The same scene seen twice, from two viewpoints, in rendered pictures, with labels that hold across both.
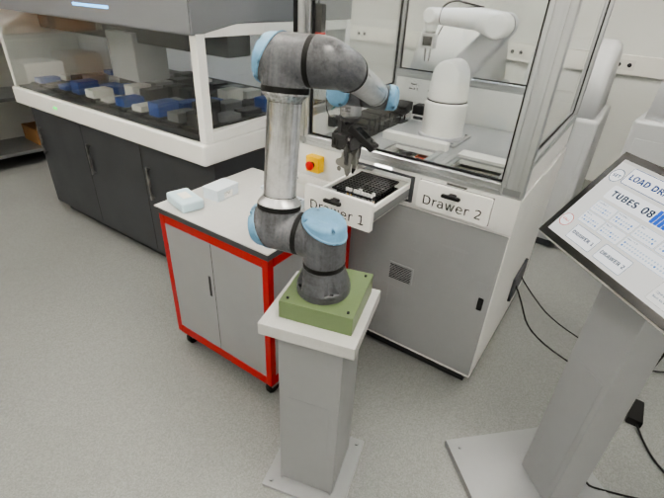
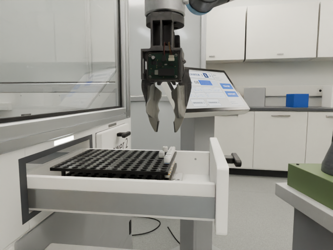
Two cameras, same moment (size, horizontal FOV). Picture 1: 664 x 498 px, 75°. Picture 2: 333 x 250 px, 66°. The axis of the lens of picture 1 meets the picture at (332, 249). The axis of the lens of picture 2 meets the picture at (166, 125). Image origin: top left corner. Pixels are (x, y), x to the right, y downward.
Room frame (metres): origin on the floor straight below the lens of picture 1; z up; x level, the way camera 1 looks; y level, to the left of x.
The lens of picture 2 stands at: (1.75, 0.41, 1.03)
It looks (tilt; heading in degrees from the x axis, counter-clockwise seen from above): 6 degrees down; 244
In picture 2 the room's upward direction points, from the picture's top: straight up
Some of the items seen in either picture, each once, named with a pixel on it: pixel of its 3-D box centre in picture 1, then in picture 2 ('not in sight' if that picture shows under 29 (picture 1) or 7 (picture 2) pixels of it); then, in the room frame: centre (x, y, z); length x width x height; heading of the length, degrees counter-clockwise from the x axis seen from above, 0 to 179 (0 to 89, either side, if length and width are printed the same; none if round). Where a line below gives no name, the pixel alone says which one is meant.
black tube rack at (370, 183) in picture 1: (366, 191); (122, 172); (1.60, -0.12, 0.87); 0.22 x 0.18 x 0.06; 147
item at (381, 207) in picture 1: (367, 192); (118, 174); (1.61, -0.13, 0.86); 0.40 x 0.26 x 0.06; 147
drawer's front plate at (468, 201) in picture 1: (453, 202); (115, 143); (1.53, -0.45, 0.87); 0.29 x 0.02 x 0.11; 57
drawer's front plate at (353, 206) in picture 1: (337, 207); (216, 174); (1.43, -0.01, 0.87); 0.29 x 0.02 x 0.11; 57
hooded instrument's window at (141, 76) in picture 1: (172, 57); not in sight; (2.92, 1.06, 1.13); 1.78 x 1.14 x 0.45; 57
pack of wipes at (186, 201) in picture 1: (185, 200); not in sight; (1.61, 0.61, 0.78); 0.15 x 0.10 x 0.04; 43
